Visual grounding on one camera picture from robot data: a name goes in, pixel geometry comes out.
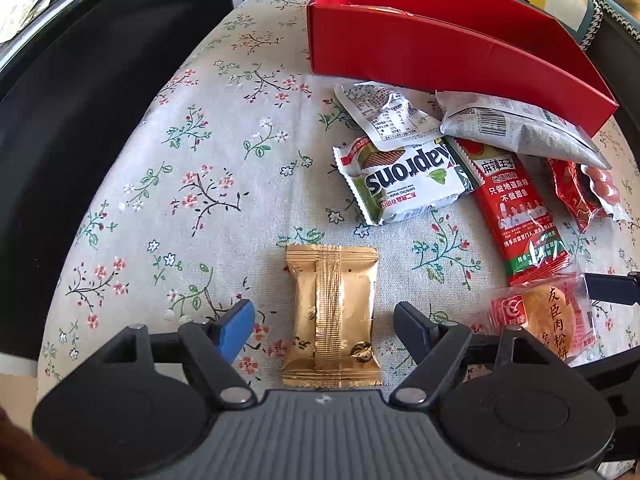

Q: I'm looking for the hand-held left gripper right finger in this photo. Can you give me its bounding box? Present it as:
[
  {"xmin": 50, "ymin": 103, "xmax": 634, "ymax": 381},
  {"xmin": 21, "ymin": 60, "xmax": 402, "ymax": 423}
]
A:
[{"xmin": 390, "ymin": 302, "xmax": 556, "ymax": 408}]

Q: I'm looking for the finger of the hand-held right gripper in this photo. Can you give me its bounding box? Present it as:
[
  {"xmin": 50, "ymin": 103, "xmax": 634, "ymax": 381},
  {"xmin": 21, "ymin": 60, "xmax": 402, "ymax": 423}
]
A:
[
  {"xmin": 584, "ymin": 271, "xmax": 640, "ymax": 307},
  {"xmin": 565, "ymin": 342, "xmax": 640, "ymax": 408}
]

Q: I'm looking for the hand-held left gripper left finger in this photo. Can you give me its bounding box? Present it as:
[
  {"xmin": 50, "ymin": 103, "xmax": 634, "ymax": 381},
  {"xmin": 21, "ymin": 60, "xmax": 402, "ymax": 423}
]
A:
[{"xmin": 97, "ymin": 299, "xmax": 258, "ymax": 408}]

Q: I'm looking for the orange round cake packet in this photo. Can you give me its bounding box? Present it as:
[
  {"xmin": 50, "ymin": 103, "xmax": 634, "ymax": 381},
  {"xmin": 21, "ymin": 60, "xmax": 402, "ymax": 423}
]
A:
[{"xmin": 482, "ymin": 272, "xmax": 598, "ymax": 366}]

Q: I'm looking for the gold snack packet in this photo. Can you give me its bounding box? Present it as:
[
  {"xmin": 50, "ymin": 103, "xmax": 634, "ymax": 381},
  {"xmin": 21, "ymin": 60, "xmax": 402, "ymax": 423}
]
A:
[{"xmin": 280, "ymin": 244, "xmax": 383, "ymax": 389}]

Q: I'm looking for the red spicy strip packet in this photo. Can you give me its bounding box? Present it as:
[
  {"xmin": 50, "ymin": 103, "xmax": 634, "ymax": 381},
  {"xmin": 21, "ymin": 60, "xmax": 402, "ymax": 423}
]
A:
[{"xmin": 447, "ymin": 136, "xmax": 571, "ymax": 288}]

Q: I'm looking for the green white wafer packet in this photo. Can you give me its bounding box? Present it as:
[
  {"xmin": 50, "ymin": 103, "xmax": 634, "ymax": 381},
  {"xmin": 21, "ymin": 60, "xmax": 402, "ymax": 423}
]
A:
[{"xmin": 332, "ymin": 136, "xmax": 482, "ymax": 226}]

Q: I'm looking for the silver grey snack packet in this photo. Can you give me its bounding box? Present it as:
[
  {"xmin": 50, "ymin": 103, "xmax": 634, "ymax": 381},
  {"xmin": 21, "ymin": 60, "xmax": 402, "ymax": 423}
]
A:
[{"xmin": 435, "ymin": 90, "xmax": 613, "ymax": 171}]

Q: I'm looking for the white snack packet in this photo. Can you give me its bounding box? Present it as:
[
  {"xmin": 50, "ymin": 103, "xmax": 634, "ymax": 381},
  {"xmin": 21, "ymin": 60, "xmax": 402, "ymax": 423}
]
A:
[{"xmin": 334, "ymin": 81, "xmax": 446, "ymax": 152}]

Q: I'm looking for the red cardboard box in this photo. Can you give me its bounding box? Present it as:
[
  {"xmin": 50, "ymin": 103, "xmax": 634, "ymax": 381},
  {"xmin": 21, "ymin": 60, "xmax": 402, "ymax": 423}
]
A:
[{"xmin": 306, "ymin": 0, "xmax": 620, "ymax": 140}]

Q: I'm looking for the red candy packet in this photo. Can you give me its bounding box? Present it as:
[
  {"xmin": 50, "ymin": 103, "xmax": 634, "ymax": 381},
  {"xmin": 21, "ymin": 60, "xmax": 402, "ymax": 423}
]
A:
[{"xmin": 545, "ymin": 157, "xmax": 631, "ymax": 233}]

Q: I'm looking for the floral tablecloth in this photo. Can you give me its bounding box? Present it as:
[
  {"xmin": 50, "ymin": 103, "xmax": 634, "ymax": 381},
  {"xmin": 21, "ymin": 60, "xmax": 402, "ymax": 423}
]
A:
[{"xmin": 37, "ymin": 0, "xmax": 640, "ymax": 411}]

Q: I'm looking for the dark grey sofa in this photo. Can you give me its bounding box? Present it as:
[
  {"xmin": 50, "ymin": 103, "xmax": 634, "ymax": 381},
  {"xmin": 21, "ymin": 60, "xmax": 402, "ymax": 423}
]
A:
[{"xmin": 585, "ymin": 5, "xmax": 640, "ymax": 116}]

